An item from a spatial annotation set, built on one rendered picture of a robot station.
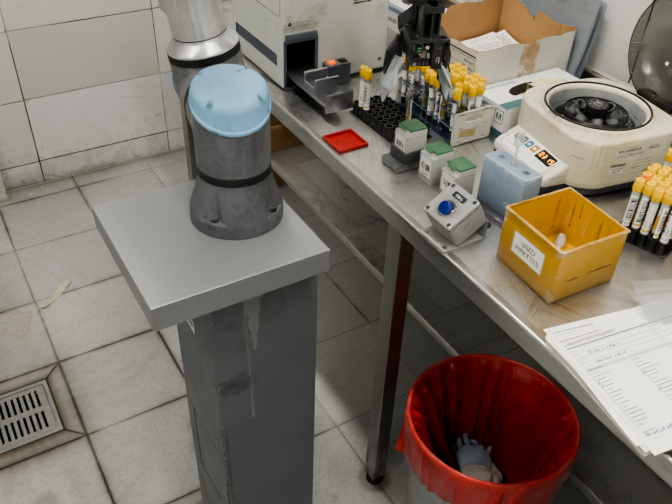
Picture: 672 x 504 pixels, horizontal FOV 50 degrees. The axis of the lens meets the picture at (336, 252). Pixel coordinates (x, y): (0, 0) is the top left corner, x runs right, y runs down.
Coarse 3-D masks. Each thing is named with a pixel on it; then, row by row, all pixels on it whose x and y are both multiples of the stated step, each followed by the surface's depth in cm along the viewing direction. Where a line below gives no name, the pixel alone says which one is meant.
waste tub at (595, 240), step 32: (576, 192) 116; (512, 224) 112; (544, 224) 119; (576, 224) 117; (608, 224) 111; (512, 256) 114; (544, 256) 107; (576, 256) 105; (608, 256) 109; (544, 288) 109; (576, 288) 110
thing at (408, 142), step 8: (400, 128) 136; (400, 136) 136; (408, 136) 134; (416, 136) 135; (424, 136) 136; (400, 144) 137; (408, 144) 135; (416, 144) 136; (424, 144) 137; (408, 152) 136
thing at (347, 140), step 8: (328, 136) 146; (336, 136) 147; (344, 136) 147; (352, 136) 147; (360, 136) 146; (328, 144) 145; (336, 144) 144; (344, 144) 144; (352, 144) 145; (360, 144) 144; (344, 152) 142
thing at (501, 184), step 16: (496, 160) 123; (512, 160) 123; (496, 176) 123; (512, 176) 120; (528, 176) 119; (480, 192) 128; (496, 192) 125; (512, 192) 121; (528, 192) 120; (496, 208) 126
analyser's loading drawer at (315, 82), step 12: (288, 72) 161; (300, 72) 161; (312, 72) 155; (324, 72) 157; (300, 84) 157; (312, 84) 157; (324, 84) 153; (336, 84) 155; (312, 96) 153; (324, 96) 152; (336, 96) 149; (348, 96) 151; (336, 108) 151; (348, 108) 153
